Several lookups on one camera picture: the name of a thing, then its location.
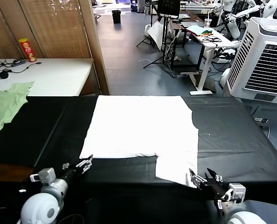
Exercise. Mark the red chips can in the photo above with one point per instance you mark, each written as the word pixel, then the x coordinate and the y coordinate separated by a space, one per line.
pixel 28 50

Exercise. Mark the black monitor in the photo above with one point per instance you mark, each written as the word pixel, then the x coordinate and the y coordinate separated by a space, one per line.
pixel 168 7

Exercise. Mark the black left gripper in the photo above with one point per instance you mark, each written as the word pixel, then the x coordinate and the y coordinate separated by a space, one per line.
pixel 72 175

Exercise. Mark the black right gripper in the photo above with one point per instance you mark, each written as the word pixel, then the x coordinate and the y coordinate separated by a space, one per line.
pixel 215 189

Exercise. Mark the white standing desk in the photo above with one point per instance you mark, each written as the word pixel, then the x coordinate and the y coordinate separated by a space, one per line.
pixel 208 44

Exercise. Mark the plastic cup with straw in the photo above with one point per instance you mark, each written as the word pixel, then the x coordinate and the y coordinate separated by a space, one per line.
pixel 208 23

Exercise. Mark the white air cooler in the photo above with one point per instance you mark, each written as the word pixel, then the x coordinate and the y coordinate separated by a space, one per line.
pixel 257 58

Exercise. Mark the white side table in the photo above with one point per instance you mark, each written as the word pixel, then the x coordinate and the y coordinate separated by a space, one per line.
pixel 59 74

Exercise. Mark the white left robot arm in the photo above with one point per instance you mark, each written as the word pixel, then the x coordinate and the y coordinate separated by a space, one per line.
pixel 40 207

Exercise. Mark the light green t-shirt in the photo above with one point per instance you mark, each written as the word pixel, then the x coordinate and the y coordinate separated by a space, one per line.
pixel 3 105

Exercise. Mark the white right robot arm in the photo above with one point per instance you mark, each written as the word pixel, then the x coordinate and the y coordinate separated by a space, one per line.
pixel 241 218

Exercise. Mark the green orange cloth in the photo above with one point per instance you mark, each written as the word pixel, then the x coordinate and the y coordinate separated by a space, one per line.
pixel 206 32

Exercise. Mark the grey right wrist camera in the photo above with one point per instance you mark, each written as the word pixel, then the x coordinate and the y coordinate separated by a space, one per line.
pixel 236 191

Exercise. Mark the wooden folding screen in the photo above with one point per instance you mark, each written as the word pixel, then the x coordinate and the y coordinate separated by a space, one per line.
pixel 59 28

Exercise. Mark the white humanoid robot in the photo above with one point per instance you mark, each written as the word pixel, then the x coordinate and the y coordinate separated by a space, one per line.
pixel 233 25

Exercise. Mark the white reflector board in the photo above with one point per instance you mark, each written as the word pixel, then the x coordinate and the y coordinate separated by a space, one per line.
pixel 156 31

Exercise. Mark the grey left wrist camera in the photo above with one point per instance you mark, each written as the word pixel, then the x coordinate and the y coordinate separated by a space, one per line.
pixel 46 175

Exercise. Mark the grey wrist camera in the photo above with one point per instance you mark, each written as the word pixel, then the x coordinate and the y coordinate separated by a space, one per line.
pixel 236 191
pixel 46 175

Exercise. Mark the black tablecloth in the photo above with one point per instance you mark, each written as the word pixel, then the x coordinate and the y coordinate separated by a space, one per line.
pixel 222 144

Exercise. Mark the black trash bin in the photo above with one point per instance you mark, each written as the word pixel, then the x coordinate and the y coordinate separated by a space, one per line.
pixel 116 16

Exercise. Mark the grey floor power strip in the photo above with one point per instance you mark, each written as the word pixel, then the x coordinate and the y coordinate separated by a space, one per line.
pixel 261 119

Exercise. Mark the grey laptop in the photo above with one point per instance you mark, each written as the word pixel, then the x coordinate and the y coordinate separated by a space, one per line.
pixel 192 24

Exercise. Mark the black round device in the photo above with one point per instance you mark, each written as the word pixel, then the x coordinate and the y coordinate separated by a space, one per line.
pixel 3 74

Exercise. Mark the black tripod stand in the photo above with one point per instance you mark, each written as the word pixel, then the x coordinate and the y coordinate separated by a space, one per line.
pixel 166 46

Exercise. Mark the white t-shirt with print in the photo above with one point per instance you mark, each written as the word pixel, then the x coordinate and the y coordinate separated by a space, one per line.
pixel 140 126

